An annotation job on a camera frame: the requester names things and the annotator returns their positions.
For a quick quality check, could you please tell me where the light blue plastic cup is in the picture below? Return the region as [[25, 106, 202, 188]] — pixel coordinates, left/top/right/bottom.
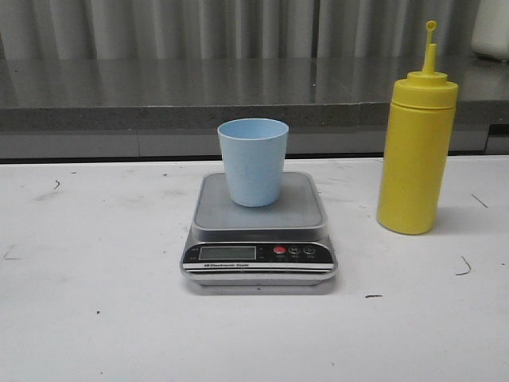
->
[[217, 118, 289, 207]]

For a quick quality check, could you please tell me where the yellow squeeze bottle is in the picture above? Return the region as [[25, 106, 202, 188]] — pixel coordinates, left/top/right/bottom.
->
[[377, 20, 458, 235]]

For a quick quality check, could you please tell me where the silver electronic kitchen scale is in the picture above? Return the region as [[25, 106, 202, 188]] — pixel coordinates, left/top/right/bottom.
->
[[180, 172, 338, 287]]

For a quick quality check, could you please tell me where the grey stone counter ledge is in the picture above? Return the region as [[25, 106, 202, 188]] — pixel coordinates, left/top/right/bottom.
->
[[0, 51, 509, 160]]

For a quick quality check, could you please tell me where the white corrugated curtain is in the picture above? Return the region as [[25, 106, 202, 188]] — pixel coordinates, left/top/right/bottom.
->
[[1, 1, 479, 60]]

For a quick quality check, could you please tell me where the white object on counter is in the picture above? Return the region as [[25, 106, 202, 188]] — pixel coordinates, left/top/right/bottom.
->
[[471, 0, 508, 62]]

